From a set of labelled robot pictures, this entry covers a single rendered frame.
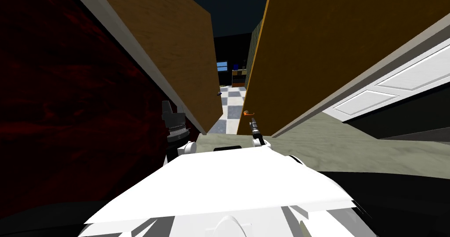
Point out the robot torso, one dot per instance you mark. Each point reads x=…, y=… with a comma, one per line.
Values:
x=225, y=184

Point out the brown wooden cabinet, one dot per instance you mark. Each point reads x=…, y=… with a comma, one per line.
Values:
x=239, y=78

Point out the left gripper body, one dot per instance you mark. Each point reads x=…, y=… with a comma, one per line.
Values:
x=174, y=123

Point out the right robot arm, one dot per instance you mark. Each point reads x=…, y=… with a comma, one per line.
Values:
x=259, y=140

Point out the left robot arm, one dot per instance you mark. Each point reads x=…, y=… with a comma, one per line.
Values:
x=177, y=146

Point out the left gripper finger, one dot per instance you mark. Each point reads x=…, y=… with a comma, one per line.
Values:
x=166, y=106
x=181, y=109

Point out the white panelled door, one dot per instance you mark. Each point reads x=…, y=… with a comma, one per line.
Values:
x=397, y=85

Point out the brown wooden door leaf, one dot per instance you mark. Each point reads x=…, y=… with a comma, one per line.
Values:
x=316, y=54
x=168, y=47

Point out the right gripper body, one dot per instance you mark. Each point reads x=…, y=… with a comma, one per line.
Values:
x=254, y=126

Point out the blue window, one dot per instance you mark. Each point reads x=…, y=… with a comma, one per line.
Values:
x=222, y=66

